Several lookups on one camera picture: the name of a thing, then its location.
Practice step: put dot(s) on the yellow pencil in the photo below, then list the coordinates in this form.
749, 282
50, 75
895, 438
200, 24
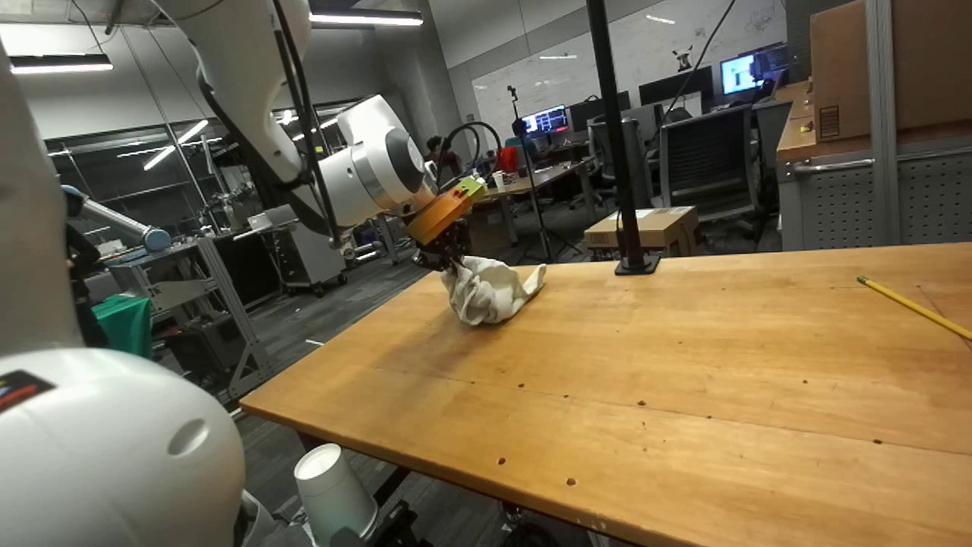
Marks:
912, 305

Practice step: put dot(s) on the lit computer monitor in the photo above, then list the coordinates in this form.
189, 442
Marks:
752, 75

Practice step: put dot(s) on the aluminium frame post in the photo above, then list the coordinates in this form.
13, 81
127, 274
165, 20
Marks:
883, 123

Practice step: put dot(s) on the black camera stand pole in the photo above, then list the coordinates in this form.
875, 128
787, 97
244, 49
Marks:
618, 132

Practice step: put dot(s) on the large cardboard box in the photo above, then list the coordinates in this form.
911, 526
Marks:
921, 65

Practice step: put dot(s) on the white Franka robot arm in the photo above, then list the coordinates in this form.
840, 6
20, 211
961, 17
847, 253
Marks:
103, 458

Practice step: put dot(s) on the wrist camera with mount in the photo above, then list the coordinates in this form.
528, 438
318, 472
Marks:
446, 208

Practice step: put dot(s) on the grey metal shelf table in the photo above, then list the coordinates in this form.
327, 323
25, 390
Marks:
218, 293

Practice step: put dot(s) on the teal green bag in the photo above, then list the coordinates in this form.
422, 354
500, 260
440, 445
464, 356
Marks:
127, 323

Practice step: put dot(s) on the grey background robot arm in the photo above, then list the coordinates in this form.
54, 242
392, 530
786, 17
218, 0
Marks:
124, 225

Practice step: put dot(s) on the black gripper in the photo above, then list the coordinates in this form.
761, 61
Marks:
446, 246

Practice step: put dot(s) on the white terry towel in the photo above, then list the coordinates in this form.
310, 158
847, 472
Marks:
491, 289

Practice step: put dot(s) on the white paper cup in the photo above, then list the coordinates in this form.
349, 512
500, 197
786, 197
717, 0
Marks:
329, 489

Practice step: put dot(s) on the grey perforated metal cabinet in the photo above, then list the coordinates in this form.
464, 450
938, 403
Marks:
840, 200

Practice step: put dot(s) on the white equipment cart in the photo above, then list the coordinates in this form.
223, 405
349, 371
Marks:
305, 253

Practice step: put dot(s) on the ceiling light strip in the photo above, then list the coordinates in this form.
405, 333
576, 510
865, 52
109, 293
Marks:
62, 65
366, 20

